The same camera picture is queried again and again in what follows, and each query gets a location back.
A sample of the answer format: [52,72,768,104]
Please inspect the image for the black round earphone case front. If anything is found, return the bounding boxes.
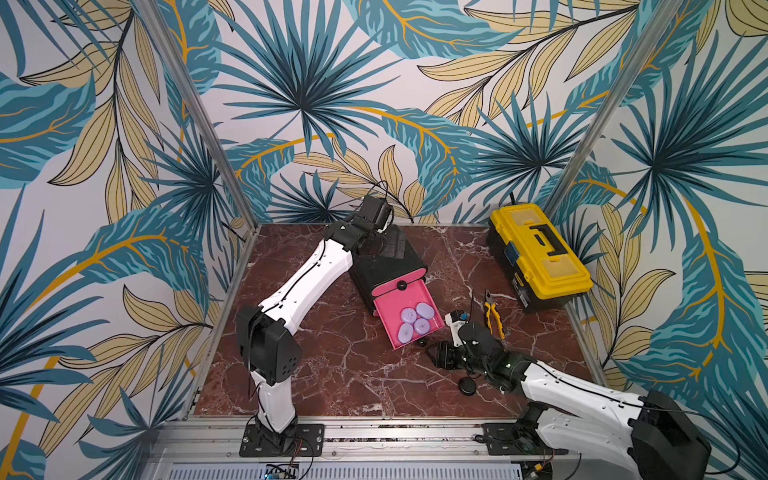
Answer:
[457,376,477,396]

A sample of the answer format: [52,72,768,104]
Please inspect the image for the pink top drawer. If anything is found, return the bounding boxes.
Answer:
[372,268,427,297]

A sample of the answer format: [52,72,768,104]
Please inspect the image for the black pink drawer cabinet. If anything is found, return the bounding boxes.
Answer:
[349,225,427,316]

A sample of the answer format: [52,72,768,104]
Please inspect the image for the purple round earphone case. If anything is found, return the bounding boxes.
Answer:
[413,318,431,335]
[400,308,419,324]

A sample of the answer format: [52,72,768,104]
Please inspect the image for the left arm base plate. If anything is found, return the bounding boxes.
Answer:
[239,423,325,458]

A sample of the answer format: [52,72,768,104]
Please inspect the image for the yellow handled pliers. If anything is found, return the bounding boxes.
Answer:
[484,290,506,340]

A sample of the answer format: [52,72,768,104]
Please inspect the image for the yellow black toolbox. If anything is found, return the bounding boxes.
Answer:
[487,204,594,313]

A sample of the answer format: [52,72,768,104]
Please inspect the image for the purple oval earphone case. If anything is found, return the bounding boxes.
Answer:
[397,323,414,345]
[415,302,435,320]

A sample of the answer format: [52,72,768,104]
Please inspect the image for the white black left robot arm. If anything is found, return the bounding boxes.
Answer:
[236,195,394,444]

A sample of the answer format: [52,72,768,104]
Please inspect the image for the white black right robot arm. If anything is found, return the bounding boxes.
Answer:
[438,311,712,479]

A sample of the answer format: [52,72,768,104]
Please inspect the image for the aluminium front rail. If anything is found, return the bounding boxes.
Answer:
[148,411,630,464]

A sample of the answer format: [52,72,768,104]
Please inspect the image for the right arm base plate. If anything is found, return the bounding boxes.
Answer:
[473,423,569,459]

